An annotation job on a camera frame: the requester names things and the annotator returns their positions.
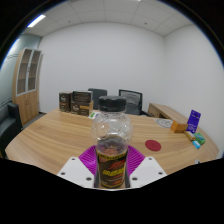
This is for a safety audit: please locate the flat round red coaster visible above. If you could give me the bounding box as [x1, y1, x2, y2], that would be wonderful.
[144, 139, 163, 152]

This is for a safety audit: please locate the large dark brown box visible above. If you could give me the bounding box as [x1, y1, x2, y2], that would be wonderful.
[70, 90, 94, 116]

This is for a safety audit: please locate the wooden side desk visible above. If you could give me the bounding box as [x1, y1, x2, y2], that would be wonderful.
[147, 102, 189, 124]

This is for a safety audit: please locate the green flat box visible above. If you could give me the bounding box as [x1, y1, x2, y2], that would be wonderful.
[194, 132, 207, 146]

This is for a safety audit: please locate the clear black-capped drink bottle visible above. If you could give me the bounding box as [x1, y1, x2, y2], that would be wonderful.
[91, 95, 134, 190]

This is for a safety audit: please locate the black armchair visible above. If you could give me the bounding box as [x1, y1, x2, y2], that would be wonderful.
[0, 102, 24, 158]

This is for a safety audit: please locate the rectangular ceiling light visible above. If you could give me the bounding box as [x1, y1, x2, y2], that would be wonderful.
[27, 13, 47, 29]

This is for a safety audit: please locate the tan cardboard box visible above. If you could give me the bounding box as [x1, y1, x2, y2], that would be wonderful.
[78, 100, 95, 117]

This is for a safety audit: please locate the wooden glass-door shelf cabinet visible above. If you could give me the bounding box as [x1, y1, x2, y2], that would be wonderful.
[12, 47, 44, 126]

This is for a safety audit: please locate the small light blue box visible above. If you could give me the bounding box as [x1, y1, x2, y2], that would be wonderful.
[192, 139, 202, 150]

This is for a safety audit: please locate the black padded office chair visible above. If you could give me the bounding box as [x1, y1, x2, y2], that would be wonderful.
[87, 87, 109, 110]

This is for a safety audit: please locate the black mesh office chair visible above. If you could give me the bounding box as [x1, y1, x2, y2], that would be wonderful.
[118, 88, 148, 116]

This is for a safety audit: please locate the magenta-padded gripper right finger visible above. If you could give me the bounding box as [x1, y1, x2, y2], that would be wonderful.
[126, 145, 168, 189]

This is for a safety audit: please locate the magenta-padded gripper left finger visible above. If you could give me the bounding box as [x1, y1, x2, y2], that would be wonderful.
[57, 145, 99, 189]

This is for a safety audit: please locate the orange wooden box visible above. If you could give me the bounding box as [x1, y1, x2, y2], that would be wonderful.
[170, 119, 189, 134]

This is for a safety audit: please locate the purple standing card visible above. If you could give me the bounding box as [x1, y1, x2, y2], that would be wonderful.
[186, 109, 202, 134]

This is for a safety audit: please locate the small dark brown box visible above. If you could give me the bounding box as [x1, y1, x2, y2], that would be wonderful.
[58, 91, 74, 113]

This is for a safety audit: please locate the small tan packet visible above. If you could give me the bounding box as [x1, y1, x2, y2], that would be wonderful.
[184, 129, 198, 142]

